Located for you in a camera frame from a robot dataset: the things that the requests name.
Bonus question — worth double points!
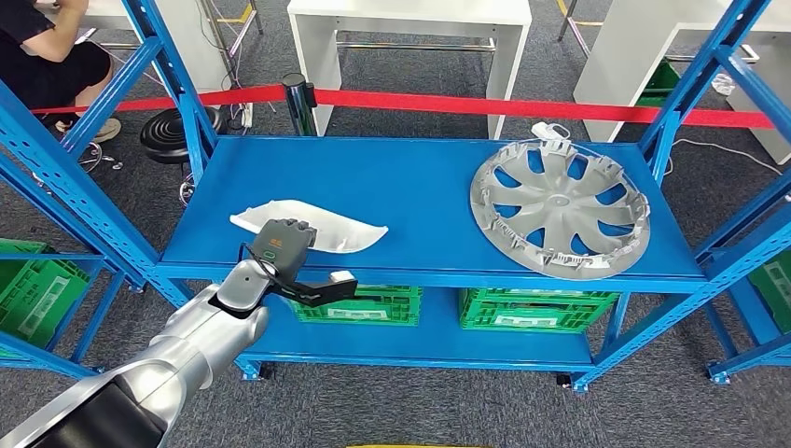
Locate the white curved plastic part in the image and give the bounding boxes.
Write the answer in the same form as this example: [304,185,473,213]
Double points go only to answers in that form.
[229,199,390,255]

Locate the red barrier belt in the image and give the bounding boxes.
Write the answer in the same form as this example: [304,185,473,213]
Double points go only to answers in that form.
[31,84,775,130]

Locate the black round stool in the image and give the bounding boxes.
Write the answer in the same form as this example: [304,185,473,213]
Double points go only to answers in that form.
[140,105,227,208]

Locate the chrome swivel stool base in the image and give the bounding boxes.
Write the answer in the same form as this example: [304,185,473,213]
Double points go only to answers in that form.
[76,140,125,175]

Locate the blue metal shelf rack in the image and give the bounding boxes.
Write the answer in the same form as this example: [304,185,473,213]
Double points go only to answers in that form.
[0,0,791,395]
[691,179,791,385]
[0,166,146,380]

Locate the white charger plug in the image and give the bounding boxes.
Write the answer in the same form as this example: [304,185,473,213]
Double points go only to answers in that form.
[531,121,571,142]

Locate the white floor cable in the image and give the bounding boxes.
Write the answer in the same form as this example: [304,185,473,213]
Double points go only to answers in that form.
[664,136,783,177]

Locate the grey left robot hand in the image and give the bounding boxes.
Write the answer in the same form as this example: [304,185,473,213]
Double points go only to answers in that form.
[250,217,318,287]

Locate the green plastic crate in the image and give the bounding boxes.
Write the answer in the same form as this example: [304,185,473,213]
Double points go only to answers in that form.
[747,250,791,335]
[0,237,92,360]
[460,287,621,313]
[290,301,423,327]
[636,58,681,107]
[290,284,424,309]
[459,305,616,335]

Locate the black stanchion post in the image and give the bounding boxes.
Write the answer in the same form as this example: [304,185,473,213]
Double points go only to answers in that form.
[281,73,318,137]

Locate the white desk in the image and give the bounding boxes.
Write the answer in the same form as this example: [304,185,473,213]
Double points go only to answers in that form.
[286,0,533,140]
[80,0,233,94]
[573,0,791,165]

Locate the person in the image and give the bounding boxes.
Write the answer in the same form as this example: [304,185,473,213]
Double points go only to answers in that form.
[0,0,123,145]

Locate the silver wheel hubcap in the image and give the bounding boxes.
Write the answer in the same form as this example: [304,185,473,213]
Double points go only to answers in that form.
[469,138,652,281]

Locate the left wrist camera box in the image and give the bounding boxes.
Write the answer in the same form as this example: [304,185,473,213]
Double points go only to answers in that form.
[271,270,360,309]

